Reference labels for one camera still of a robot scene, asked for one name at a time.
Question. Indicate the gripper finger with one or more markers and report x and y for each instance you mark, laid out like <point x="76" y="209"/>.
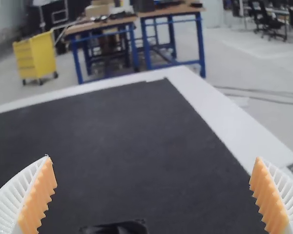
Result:
<point x="273" y="202"/>
<point x="19" y="202"/>

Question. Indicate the black square fan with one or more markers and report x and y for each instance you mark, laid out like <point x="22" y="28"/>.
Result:
<point x="112" y="228"/>

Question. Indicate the black mat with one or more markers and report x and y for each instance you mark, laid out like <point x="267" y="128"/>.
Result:
<point x="127" y="146"/>

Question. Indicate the yellow tool cart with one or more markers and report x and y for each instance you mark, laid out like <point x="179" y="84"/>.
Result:
<point x="35" y="58"/>

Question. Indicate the black office chair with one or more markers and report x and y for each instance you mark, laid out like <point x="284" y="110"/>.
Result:
<point x="268" y="19"/>

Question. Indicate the black flight case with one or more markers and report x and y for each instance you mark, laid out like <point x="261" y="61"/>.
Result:
<point x="50" y="13"/>

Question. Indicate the blue frame workbench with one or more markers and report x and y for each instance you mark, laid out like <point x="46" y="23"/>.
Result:
<point x="171" y="36"/>
<point x="105" y="46"/>

